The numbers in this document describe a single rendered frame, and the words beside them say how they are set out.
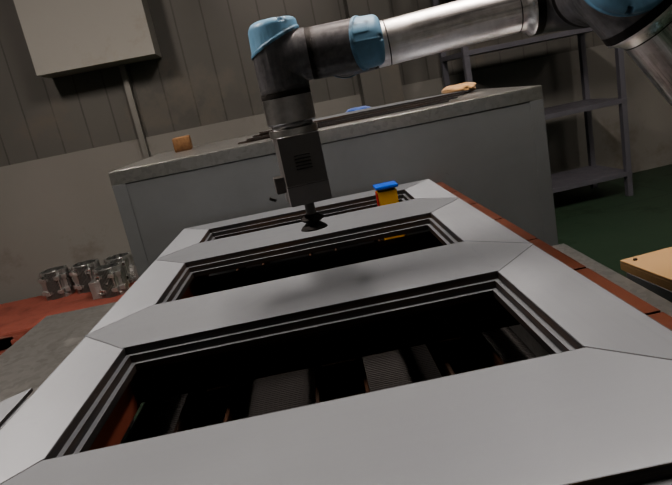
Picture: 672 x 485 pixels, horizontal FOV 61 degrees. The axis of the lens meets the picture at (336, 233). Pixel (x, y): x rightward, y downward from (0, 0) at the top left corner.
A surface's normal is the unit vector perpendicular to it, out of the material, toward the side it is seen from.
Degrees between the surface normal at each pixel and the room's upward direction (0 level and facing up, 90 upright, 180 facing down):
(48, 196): 90
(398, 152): 90
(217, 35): 90
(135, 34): 90
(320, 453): 0
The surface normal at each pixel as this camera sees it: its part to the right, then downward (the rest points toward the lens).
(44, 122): 0.14, 0.21
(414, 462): -0.19, -0.95
